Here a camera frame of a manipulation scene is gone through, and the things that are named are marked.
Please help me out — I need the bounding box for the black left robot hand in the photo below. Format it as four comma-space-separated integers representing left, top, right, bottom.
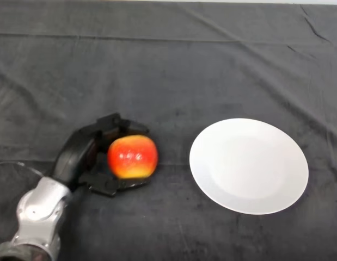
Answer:
49, 113, 152, 198

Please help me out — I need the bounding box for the red yellow apple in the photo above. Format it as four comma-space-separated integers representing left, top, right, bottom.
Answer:
107, 134, 159, 179

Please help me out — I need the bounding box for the white round plate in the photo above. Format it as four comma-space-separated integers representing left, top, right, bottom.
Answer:
189, 117, 310, 215

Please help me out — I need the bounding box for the black table cloth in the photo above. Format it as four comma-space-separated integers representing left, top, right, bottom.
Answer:
0, 1, 337, 261

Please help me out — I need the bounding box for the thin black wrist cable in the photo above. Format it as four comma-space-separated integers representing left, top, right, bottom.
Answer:
0, 161, 46, 175

